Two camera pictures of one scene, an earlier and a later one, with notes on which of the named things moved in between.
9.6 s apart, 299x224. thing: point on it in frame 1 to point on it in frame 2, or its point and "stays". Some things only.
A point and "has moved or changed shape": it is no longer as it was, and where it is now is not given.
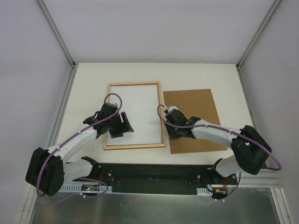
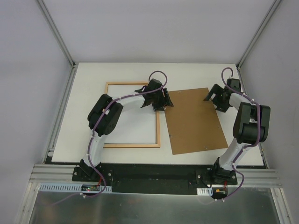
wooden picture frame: x=106 y=147 has moved or changed shape
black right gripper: x=176 y=131 to x=217 y=98
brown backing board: x=198 y=103 stays
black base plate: x=156 y=178 stays
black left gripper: x=119 y=127 to x=162 y=102
